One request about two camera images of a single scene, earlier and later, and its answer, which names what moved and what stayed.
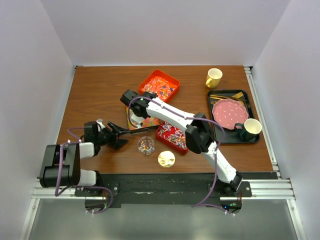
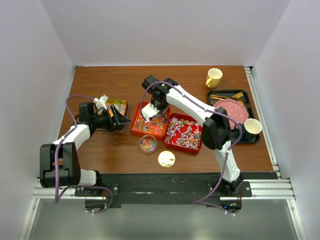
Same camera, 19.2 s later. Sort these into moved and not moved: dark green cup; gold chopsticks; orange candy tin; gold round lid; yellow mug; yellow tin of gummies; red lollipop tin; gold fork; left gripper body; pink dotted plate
Moved: yellow tin of gummies; orange candy tin; left gripper body; red lollipop tin
Not moved: yellow mug; pink dotted plate; gold chopsticks; dark green cup; gold round lid; gold fork
